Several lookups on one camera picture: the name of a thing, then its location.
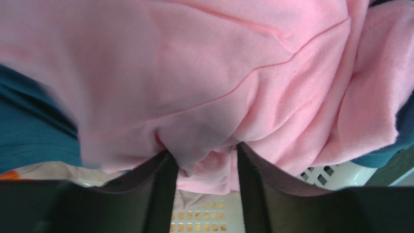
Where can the white plastic laundry basket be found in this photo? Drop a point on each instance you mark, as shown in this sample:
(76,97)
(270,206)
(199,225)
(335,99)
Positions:
(208,213)

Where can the teal blue t-shirt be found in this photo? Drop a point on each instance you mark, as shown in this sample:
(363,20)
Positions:
(32,128)

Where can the orange garment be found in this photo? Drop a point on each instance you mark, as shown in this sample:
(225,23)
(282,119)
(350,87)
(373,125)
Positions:
(10,175)

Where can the pink t-shirt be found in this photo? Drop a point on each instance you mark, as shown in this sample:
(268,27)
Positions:
(302,82)

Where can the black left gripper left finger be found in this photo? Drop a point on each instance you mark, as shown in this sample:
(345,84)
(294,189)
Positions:
(140,201)

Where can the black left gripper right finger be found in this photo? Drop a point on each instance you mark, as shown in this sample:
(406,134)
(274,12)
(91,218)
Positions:
(276,202)

